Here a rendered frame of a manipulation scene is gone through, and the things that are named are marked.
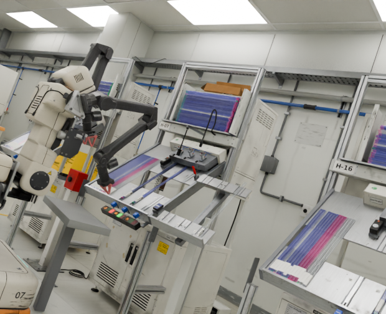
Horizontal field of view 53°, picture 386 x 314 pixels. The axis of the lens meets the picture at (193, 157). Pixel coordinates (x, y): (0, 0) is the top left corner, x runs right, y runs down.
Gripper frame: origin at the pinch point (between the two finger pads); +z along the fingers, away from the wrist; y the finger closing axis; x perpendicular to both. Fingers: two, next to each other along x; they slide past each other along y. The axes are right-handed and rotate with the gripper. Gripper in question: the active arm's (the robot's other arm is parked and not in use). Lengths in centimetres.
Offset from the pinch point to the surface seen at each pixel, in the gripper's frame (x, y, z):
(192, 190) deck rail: -39, -32, 10
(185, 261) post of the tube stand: -3, -58, 28
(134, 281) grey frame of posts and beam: 19, -36, 37
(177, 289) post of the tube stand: 7, -59, 39
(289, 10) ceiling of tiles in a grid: -272, 34, -60
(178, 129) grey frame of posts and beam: -81, 18, -6
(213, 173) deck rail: -60, -32, 8
